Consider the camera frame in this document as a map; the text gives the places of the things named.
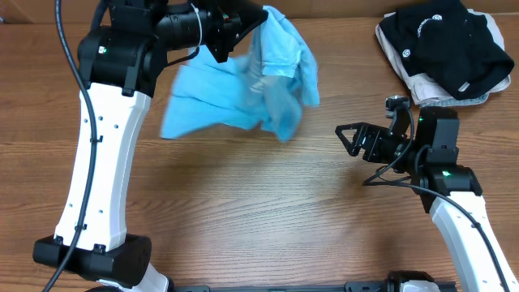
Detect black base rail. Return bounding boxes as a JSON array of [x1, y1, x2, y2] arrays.
[[174, 281, 388, 292]]

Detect light blue t-shirt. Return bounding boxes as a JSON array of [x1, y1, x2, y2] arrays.
[[161, 6, 320, 143]]

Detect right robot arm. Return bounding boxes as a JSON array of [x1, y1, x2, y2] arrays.
[[335, 106, 518, 291]]

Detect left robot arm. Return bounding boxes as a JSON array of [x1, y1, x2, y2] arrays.
[[32, 0, 268, 291]]

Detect black folded garment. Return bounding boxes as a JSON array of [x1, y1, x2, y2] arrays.
[[379, 0, 515, 101]]

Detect grey striped folded garment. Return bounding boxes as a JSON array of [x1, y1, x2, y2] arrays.
[[419, 93, 489, 107]]

